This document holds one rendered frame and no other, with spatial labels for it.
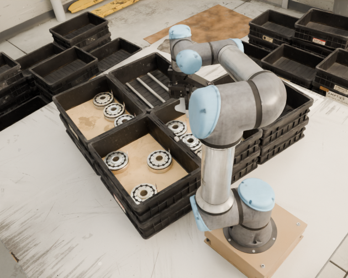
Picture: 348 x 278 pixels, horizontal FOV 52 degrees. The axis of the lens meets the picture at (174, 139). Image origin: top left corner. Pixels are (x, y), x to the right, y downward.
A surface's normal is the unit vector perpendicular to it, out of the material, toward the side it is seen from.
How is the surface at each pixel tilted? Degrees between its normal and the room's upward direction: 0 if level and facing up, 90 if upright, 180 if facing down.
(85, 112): 0
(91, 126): 0
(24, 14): 90
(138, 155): 0
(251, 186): 10
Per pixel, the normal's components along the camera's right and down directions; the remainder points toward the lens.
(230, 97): 0.04, -0.38
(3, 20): 0.71, 0.46
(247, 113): 0.17, 0.33
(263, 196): 0.08, -0.72
